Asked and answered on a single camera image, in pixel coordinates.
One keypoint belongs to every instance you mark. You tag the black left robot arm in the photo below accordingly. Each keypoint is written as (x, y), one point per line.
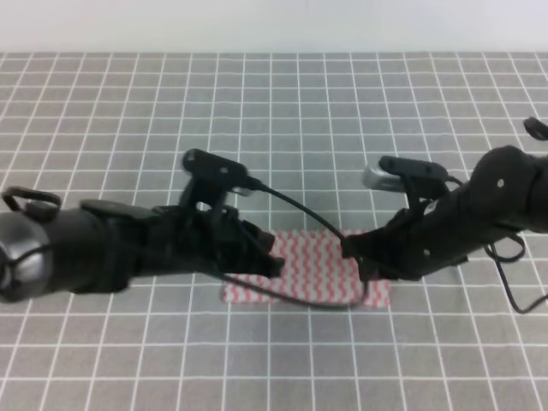
(101, 246)

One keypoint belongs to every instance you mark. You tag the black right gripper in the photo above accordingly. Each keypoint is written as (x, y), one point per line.
(403, 247)

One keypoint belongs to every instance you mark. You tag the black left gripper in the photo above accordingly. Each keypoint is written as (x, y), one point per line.
(187, 239)

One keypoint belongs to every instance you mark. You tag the pink wavy striped towel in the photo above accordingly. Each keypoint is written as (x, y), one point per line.
(315, 271)

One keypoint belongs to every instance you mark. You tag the grey checked tablecloth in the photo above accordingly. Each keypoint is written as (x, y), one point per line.
(114, 127)

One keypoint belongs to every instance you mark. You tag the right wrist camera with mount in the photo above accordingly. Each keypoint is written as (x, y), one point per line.
(419, 180)

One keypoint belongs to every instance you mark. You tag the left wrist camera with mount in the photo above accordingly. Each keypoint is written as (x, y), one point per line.
(212, 178)

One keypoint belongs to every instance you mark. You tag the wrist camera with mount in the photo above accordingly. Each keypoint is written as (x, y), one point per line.
(419, 180)
(212, 178)

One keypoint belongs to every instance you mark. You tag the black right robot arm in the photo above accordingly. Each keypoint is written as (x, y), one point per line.
(506, 194)

